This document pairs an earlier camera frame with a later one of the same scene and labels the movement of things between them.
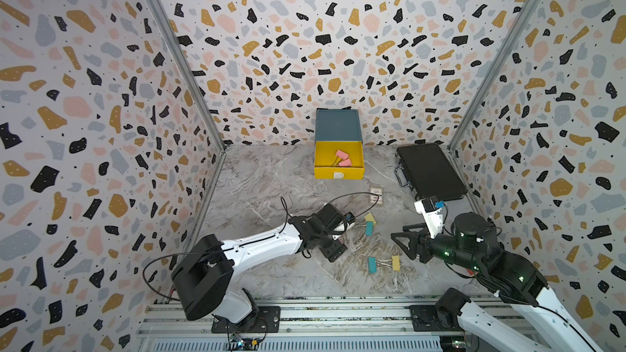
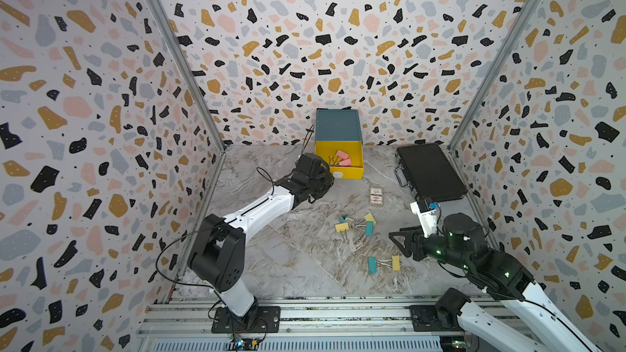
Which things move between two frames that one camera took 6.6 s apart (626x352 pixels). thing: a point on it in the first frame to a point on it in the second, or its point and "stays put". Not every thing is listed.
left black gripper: (336, 251) to (329, 180)
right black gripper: (417, 239) stays put
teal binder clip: (369, 228) stays put
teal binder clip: (372, 265) stays put
